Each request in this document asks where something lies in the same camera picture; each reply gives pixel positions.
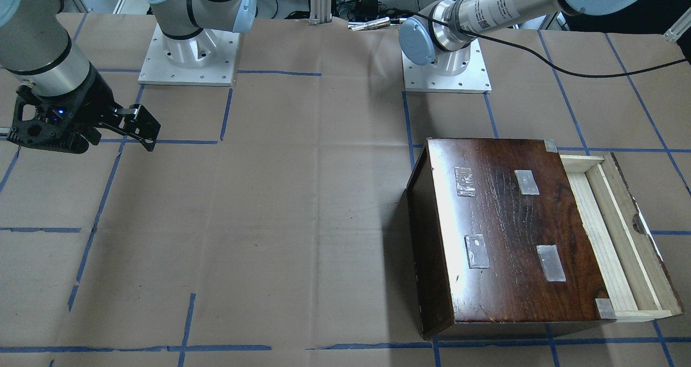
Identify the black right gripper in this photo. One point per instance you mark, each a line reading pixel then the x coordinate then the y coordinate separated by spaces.
pixel 95 101

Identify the light wooden pull-out drawer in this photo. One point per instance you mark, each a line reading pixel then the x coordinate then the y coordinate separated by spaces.
pixel 634 273

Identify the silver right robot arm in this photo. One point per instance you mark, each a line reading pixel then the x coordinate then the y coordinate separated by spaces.
pixel 37 49

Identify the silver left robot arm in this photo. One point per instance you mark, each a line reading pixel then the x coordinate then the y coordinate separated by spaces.
pixel 448 26

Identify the dark wooden drawer box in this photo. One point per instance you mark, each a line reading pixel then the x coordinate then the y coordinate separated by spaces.
pixel 511 299

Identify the grey tape patch far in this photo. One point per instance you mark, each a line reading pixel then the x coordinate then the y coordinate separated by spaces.
pixel 465 186

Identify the grey tape patch with spots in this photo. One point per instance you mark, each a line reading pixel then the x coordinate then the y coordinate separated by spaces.
pixel 476 251

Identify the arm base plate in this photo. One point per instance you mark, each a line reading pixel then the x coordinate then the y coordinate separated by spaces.
pixel 208 59

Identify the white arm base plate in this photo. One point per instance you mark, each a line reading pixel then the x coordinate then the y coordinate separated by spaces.
pixel 462 71

